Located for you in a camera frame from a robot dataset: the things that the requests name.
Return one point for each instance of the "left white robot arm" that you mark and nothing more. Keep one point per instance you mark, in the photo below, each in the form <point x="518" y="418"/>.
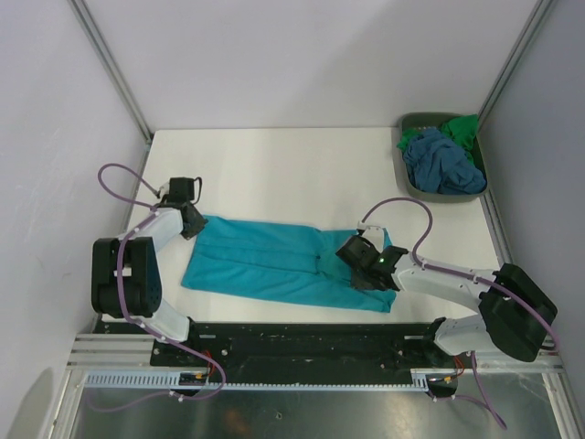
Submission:
<point x="125" y="277"/>

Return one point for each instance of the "green t-shirt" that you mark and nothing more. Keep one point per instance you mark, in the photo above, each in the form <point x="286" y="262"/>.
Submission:
<point x="462" y="129"/>

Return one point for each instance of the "right aluminium corner post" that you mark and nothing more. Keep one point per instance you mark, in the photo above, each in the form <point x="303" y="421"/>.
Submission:
<point x="536" y="20"/>

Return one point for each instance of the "aluminium corner post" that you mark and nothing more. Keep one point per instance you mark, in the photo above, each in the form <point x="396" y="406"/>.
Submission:
<point x="536" y="20"/>
<point x="104" y="54"/>

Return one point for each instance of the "left aluminium corner post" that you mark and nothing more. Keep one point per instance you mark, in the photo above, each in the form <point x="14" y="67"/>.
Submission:
<point x="104" y="54"/>

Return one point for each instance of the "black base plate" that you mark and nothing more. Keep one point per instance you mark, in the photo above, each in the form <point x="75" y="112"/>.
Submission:
<point x="309" y="354"/>

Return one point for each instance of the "aluminium frame rail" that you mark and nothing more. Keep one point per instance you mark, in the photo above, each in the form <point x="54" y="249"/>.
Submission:
<point x="108" y="351"/>

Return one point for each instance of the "teal t-shirt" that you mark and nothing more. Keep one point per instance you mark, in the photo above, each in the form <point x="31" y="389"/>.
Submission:
<point x="285" y="263"/>

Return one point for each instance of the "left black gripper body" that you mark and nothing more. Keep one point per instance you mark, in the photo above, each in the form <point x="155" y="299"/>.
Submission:
<point x="196" y="215"/>

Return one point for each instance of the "dark blue t-shirt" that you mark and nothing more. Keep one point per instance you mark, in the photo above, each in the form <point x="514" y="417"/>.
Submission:
<point x="436" y="164"/>

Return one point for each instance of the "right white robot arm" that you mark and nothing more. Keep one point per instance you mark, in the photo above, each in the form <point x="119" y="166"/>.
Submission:
<point x="511" y="314"/>

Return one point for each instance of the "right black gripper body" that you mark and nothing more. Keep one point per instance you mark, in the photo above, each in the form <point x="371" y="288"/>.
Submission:
<point x="358" y="280"/>

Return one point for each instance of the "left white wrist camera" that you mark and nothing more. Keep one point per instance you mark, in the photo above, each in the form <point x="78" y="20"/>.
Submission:
<point x="163" y="190"/>

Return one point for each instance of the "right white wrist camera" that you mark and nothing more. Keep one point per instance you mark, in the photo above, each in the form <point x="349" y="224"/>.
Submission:
<point x="370" y="231"/>

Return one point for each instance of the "grey plastic bin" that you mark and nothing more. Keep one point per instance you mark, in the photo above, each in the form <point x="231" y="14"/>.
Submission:
<point x="479" y="163"/>

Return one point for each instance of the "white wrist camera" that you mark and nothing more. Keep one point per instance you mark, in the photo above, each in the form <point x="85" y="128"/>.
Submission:
<point x="370" y="231"/>
<point x="163" y="190"/>

